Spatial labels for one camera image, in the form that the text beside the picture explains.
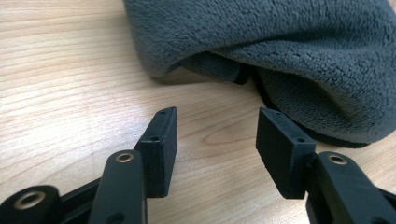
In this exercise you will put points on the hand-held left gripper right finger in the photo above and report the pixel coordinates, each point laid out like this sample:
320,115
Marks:
281,155

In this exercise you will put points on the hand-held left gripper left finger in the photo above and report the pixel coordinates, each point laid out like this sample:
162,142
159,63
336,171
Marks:
160,155

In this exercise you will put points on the grey microfibre towel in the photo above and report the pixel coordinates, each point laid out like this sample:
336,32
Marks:
280,46

